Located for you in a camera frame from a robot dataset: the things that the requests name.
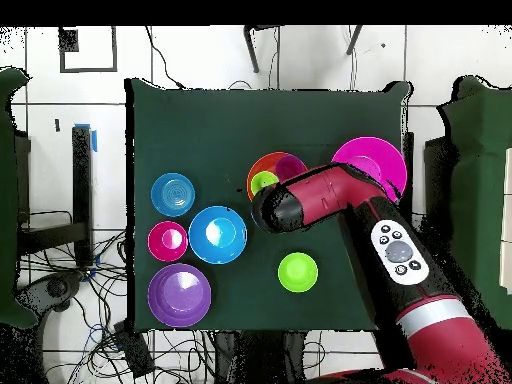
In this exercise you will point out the green cup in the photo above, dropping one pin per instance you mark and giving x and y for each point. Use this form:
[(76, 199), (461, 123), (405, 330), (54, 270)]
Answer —
[(262, 180)]

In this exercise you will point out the orange bowl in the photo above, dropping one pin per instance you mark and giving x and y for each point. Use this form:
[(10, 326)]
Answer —
[(262, 164)]

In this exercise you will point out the purple cup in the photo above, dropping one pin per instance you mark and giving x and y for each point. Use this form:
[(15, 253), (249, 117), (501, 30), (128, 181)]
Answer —
[(290, 166)]

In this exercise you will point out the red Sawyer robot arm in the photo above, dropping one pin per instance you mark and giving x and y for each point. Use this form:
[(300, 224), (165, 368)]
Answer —
[(400, 280)]

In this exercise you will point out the large blue bowl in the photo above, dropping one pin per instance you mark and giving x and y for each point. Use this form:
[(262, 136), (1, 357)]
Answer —
[(217, 234)]

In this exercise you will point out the green bowl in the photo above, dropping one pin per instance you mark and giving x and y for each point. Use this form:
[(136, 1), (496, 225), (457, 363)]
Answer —
[(298, 272)]

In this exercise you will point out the small blue bowl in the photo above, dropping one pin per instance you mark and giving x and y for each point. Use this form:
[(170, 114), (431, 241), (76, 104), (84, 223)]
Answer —
[(172, 194)]

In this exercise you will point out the small magenta bowl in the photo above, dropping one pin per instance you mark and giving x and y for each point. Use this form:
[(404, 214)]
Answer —
[(167, 241)]

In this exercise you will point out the dark green table cloth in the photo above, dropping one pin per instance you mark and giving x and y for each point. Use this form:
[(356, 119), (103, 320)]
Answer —
[(240, 120)]

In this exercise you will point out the purple bowl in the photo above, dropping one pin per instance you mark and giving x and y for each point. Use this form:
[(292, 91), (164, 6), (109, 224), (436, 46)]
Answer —
[(178, 295)]

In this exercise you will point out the large pink bowl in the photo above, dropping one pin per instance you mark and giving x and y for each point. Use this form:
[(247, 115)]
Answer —
[(376, 156)]

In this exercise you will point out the black metal leg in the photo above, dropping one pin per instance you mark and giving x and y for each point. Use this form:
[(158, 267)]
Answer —
[(251, 48), (354, 40)]

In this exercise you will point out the black stand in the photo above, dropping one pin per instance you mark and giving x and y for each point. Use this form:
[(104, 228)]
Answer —
[(438, 180), (82, 180)]

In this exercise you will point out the black power adapter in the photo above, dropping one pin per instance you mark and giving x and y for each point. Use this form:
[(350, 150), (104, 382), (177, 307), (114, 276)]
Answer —
[(134, 352)]

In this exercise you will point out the black office chair base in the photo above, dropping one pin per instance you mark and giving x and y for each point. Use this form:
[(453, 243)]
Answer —
[(56, 288)]

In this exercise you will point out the green covered side table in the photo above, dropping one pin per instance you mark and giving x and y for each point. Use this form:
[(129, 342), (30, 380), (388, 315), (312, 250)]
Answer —
[(8, 200), (480, 180)]

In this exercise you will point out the white boxes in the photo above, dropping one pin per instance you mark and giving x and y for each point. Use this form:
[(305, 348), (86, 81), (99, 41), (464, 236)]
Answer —
[(507, 220)]

